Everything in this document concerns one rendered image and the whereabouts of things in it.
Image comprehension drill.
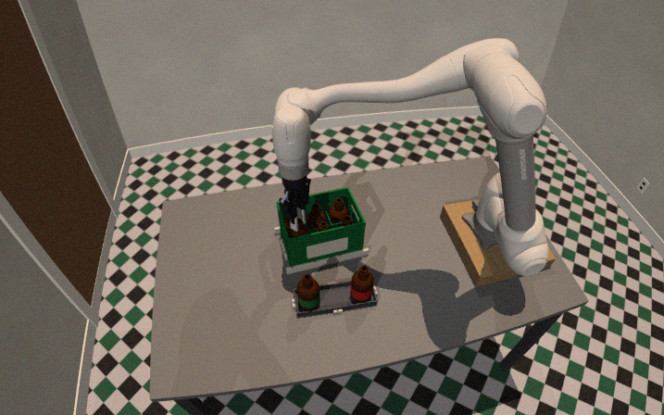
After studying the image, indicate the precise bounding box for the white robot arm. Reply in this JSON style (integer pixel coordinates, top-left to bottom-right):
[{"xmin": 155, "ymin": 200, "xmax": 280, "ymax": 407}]
[{"xmin": 272, "ymin": 38, "xmax": 549, "ymax": 276}]

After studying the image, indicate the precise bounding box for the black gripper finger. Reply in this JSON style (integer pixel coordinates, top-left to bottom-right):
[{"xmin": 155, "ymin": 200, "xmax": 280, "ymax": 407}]
[
  {"xmin": 279, "ymin": 190, "xmax": 299, "ymax": 232},
  {"xmin": 297, "ymin": 178, "xmax": 311, "ymax": 224}
]

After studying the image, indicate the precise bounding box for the green crate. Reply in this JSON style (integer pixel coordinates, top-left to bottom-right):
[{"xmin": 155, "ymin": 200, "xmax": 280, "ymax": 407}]
[{"xmin": 276, "ymin": 190, "xmax": 364, "ymax": 267}]

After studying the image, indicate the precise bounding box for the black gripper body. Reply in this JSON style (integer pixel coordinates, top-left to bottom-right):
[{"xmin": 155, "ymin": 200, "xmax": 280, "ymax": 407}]
[{"xmin": 282, "ymin": 176, "xmax": 307, "ymax": 199}]

